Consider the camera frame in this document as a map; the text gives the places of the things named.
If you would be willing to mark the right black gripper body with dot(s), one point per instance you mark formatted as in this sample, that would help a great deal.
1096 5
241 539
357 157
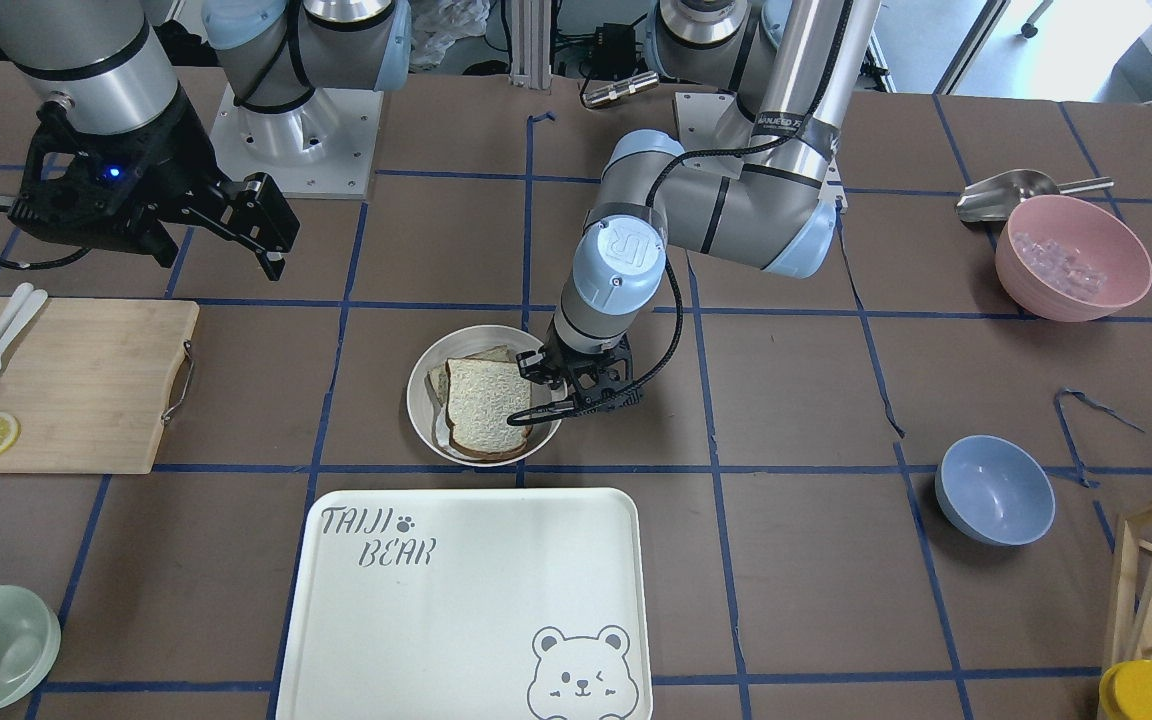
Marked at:
179 143

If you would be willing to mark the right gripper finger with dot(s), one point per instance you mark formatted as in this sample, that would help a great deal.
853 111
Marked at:
272 264

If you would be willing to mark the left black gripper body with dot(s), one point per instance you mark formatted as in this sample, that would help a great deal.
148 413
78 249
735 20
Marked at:
542 368

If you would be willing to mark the bread slice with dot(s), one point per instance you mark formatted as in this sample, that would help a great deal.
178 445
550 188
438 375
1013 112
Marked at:
439 384
482 394

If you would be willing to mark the cream round plate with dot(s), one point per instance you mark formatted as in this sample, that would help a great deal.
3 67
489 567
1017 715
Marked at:
420 400

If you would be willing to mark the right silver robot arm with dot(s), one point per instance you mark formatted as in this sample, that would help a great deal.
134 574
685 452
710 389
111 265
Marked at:
103 60

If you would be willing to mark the bread slice on plate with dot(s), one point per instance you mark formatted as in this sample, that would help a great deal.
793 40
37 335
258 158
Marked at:
439 384

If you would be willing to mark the wooden cutting board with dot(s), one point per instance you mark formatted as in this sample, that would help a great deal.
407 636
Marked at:
89 381

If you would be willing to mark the cream bear tray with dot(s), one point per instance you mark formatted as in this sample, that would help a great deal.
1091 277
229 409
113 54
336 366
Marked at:
469 604

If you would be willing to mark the blue bowl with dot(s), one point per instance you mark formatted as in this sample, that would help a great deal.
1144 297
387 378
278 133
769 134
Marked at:
994 492

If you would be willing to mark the metal scoop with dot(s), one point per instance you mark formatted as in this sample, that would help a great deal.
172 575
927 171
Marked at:
993 199

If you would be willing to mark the pink bowl with ice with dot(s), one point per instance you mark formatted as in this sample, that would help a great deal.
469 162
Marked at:
1067 260

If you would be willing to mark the yellow mug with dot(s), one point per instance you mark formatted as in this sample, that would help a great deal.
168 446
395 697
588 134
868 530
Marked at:
1125 690

